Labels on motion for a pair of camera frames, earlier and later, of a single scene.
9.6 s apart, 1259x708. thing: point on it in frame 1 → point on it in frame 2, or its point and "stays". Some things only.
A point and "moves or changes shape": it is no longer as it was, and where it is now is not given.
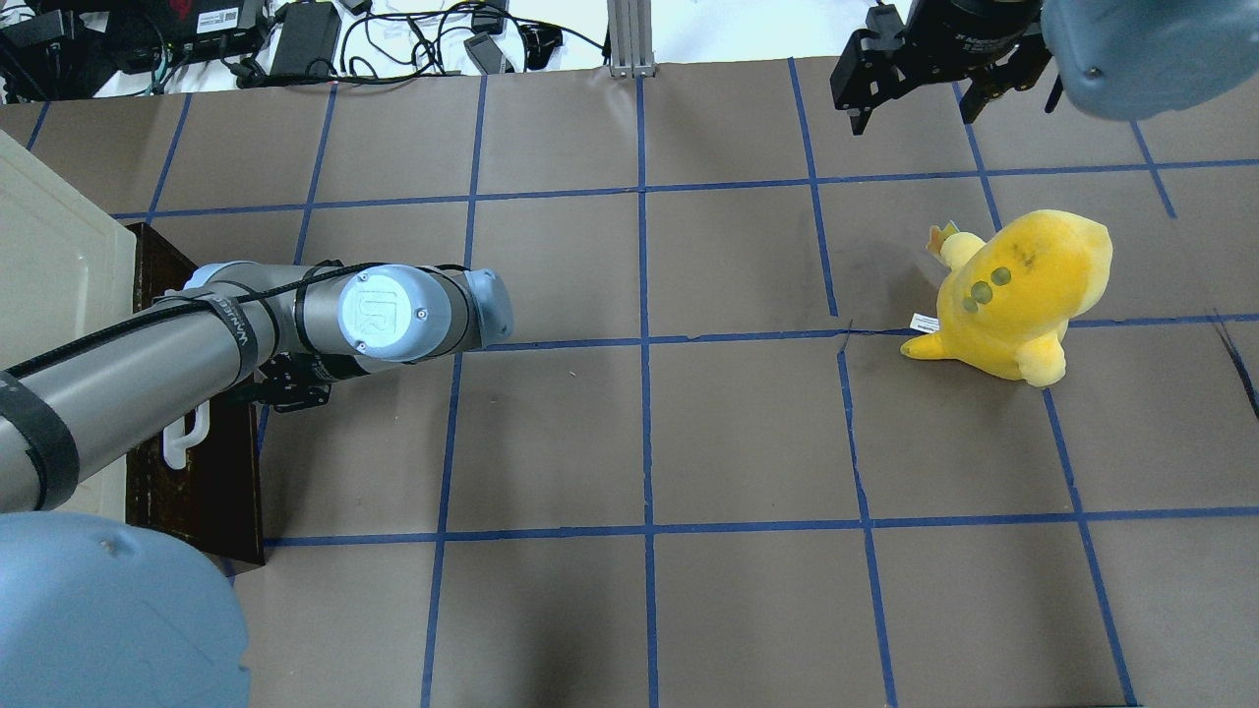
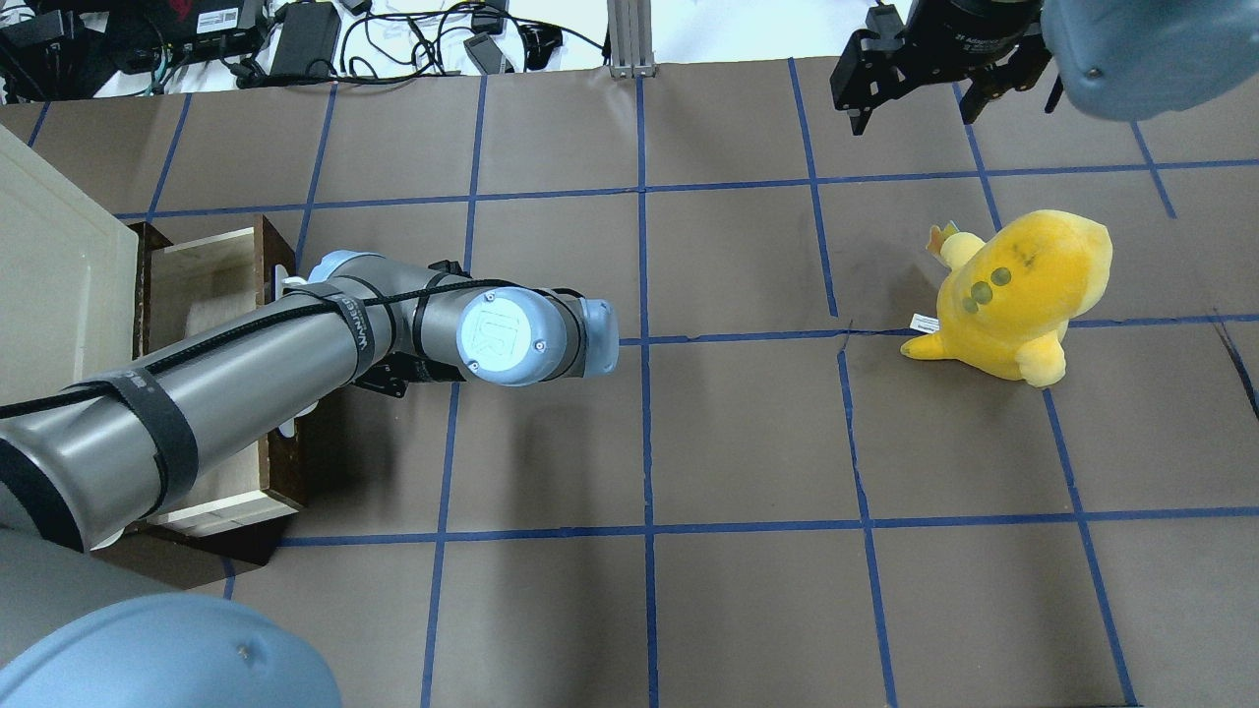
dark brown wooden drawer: x=212 y=504 moves or changes shape
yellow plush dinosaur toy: x=1003 y=305 stays
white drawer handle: x=177 y=444 moves or changes shape
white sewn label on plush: x=925 y=323 stays
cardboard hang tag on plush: x=937 y=235 stays
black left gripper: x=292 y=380 → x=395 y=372
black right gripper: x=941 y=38 stays
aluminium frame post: x=630 y=35 stays
